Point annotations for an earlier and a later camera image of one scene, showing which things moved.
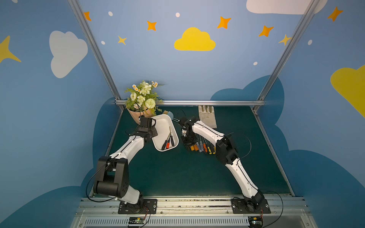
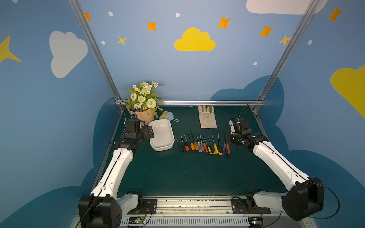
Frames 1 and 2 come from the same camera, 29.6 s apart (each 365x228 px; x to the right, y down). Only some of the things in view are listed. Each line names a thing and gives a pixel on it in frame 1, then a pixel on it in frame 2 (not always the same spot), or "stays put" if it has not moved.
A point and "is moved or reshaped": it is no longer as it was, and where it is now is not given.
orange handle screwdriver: (205, 146) stays put
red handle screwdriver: (168, 143) is moved or reshaped
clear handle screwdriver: (199, 150) stays put
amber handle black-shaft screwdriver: (196, 147) stays put
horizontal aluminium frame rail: (202, 102) stays put
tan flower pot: (146, 113) stays put
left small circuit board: (136, 220) stays put
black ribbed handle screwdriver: (165, 142) to (180, 147)
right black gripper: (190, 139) to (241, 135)
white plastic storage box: (163, 122) is moved or reshaped
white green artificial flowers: (144, 97) stays put
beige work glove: (206, 115) stays put
